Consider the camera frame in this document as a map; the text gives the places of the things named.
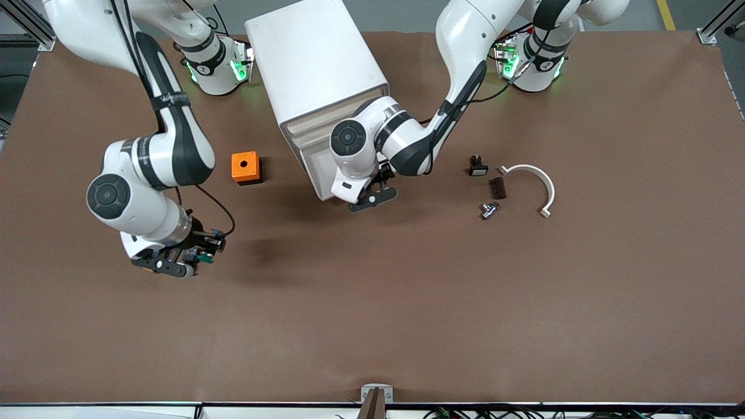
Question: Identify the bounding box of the grey bracket with brown post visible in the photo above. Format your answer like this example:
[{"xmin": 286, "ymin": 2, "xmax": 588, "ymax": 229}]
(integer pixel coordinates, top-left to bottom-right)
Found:
[{"xmin": 360, "ymin": 384, "xmax": 394, "ymax": 419}]

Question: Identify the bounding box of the white curved plastic clamp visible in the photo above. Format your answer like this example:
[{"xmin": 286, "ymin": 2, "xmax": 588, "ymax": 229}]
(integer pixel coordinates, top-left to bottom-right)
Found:
[{"xmin": 499, "ymin": 164, "xmax": 556, "ymax": 219}]

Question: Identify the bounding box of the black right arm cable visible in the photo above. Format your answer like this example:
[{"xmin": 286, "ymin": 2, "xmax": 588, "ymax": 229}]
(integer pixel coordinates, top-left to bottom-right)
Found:
[{"xmin": 175, "ymin": 183, "xmax": 236, "ymax": 239}]

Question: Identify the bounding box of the white table edge rail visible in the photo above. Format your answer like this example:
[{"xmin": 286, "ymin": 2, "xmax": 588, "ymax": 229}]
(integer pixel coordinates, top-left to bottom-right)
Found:
[{"xmin": 0, "ymin": 402, "xmax": 745, "ymax": 419}]

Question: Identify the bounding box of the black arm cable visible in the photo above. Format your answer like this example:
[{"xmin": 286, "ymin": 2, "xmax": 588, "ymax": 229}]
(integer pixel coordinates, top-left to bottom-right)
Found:
[
  {"xmin": 175, "ymin": 183, "xmax": 236, "ymax": 239},
  {"xmin": 422, "ymin": 58, "xmax": 533, "ymax": 126}
]

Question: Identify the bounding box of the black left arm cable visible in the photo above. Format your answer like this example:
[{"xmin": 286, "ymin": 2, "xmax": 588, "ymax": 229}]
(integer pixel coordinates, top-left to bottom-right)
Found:
[{"xmin": 422, "ymin": 58, "xmax": 533, "ymax": 126}]

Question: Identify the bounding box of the aluminium frame profile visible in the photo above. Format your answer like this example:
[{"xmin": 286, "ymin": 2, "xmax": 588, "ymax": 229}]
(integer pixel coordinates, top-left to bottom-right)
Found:
[
  {"xmin": 0, "ymin": 0, "xmax": 57, "ymax": 52},
  {"xmin": 697, "ymin": 0, "xmax": 745, "ymax": 46}
]

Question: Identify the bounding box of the orange button box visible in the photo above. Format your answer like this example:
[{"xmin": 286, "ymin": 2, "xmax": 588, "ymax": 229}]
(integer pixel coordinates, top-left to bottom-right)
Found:
[{"xmin": 231, "ymin": 151, "xmax": 263, "ymax": 186}]

